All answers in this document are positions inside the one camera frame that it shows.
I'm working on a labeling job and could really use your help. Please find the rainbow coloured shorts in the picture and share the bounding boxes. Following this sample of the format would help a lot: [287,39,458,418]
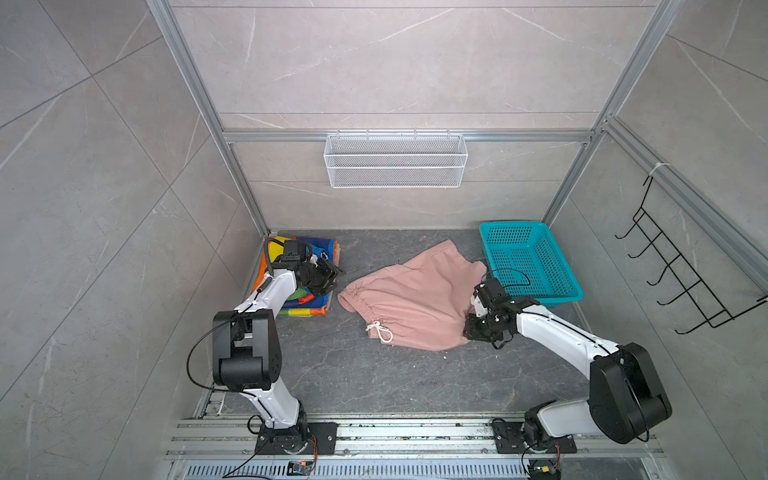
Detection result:
[246,236,341,317]

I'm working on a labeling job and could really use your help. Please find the teal plastic basket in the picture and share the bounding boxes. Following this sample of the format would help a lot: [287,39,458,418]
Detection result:
[479,221,584,307]

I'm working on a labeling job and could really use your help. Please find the pink shorts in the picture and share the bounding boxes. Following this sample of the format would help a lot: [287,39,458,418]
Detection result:
[338,240,487,351]

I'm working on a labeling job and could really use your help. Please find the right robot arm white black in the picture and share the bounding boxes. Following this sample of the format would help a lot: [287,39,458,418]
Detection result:
[464,299,673,451]

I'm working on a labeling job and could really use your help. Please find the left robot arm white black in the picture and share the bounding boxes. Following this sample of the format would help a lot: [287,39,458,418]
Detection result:
[211,255,338,455]

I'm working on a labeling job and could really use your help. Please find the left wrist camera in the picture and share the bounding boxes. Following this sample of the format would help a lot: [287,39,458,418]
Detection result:
[272,239,314,270]

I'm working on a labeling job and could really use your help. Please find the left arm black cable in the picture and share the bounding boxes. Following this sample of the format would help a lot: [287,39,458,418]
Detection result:
[185,236,289,394]

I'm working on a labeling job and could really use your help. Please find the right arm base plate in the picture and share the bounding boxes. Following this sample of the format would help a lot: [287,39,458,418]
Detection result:
[489,418,577,454]

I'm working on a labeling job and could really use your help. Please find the white wire mesh basket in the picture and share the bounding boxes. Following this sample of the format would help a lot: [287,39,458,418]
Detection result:
[323,133,469,189]

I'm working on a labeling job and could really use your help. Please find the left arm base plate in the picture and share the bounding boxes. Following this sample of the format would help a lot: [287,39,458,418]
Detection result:
[255,422,339,455]

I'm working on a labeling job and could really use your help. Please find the aluminium mounting rail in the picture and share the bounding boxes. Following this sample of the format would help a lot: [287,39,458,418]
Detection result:
[161,416,664,463]

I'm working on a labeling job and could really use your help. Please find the black wire hook rack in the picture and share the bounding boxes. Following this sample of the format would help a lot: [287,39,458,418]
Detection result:
[614,175,767,336]

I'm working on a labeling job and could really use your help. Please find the aluminium frame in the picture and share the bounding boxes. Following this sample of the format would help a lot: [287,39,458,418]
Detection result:
[143,0,768,289]

